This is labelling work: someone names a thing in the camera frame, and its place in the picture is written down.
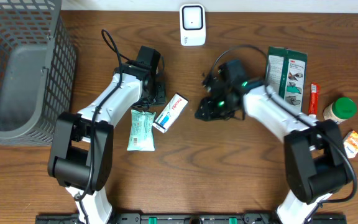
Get white green carton box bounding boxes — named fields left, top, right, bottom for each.
left=152, top=93, right=188, bottom=133

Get light teal wipes packet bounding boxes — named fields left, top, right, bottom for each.
left=127, top=110, right=156, bottom=151

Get green white package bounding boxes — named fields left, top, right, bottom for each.
left=265, top=46, right=308, bottom=112

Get orange red stick sachet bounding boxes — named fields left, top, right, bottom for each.
left=308, top=82, right=319, bottom=118

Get green lid jar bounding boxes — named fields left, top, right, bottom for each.
left=323, top=97, right=357, bottom=124

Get orange small box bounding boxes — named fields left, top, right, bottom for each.
left=343, top=131, right=358, bottom=159

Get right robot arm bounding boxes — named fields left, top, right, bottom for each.
left=195, top=60, right=357, bottom=223

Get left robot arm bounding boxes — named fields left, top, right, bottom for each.
left=38, top=46, right=165, bottom=223

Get white barcode scanner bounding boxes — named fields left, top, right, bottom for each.
left=179, top=4, right=206, bottom=47

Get grey plastic mesh basket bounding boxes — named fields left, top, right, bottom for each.
left=0, top=0, right=77, bottom=146

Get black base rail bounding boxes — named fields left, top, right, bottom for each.
left=35, top=213, right=347, bottom=224

